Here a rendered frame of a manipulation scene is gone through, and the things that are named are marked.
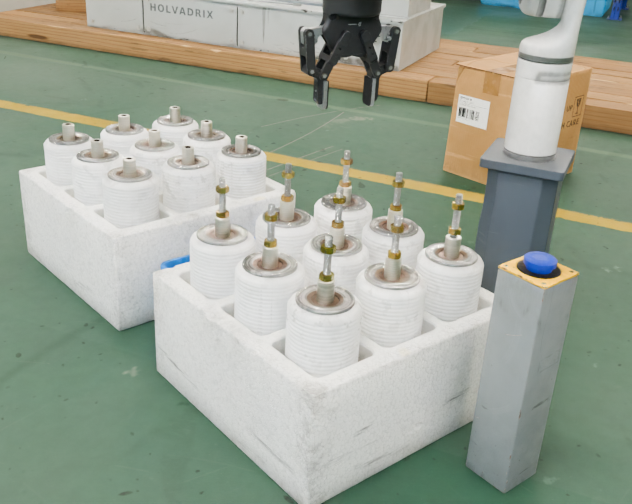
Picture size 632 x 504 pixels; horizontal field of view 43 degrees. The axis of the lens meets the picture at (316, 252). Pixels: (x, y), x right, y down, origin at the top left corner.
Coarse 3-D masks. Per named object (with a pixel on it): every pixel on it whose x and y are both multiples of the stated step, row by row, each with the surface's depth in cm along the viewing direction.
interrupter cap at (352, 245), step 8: (312, 240) 116; (320, 240) 116; (344, 240) 117; (352, 240) 117; (312, 248) 114; (344, 248) 115; (352, 248) 114; (360, 248) 114; (336, 256) 112; (344, 256) 112
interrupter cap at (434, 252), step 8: (432, 248) 116; (440, 248) 116; (464, 248) 116; (432, 256) 113; (440, 256) 114; (464, 256) 114; (472, 256) 114; (440, 264) 111; (448, 264) 111; (456, 264) 111; (464, 264) 111; (472, 264) 112
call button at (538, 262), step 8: (528, 256) 97; (536, 256) 97; (544, 256) 97; (552, 256) 97; (528, 264) 96; (536, 264) 95; (544, 264) 95; (552, 264) 95; (536, 272) 96; (544, 272) 96
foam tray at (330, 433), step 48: (192, 288) 116; (480, 288) 121; (192, 336) 115; (240, 336) 105; (432, 336) 108; (480, 336) 113; (192, 384) 119; (240, 384) 107; (288, 384) 97; (336, 384) 96; (384, 384) 102; (432, 384) 109; (240, 432) 110; (288, 432) 100; (336, 432) 99; (384, 432) 106; (432, 432) 114; (288, 480) 103; (336, 480) 103
